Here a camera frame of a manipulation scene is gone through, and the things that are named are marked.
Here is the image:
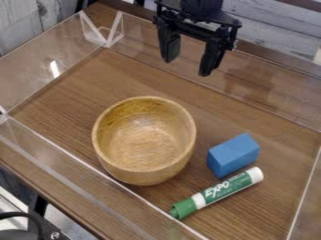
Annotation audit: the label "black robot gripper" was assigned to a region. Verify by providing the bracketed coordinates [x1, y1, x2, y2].
[154, 0, 242, 77]

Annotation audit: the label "blue rectangular block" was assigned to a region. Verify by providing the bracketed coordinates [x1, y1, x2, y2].
[207, 133, 261, 178]

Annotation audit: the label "brown wooden bowl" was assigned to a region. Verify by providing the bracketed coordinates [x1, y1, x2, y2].
[91, 96, 197, 186]

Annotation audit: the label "clear acrylic tray walls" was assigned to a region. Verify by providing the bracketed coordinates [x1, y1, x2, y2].
[0, 6, 321, 240]

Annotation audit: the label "green Expo marker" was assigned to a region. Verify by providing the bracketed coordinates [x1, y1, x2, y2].
[170, 167, 264, 219]

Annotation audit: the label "black metal table frame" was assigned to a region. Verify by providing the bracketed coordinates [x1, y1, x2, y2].
[0, 166, 71, 240]

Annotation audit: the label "black cable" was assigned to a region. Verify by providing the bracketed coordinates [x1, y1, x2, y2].
[0, 211, 46, 240]

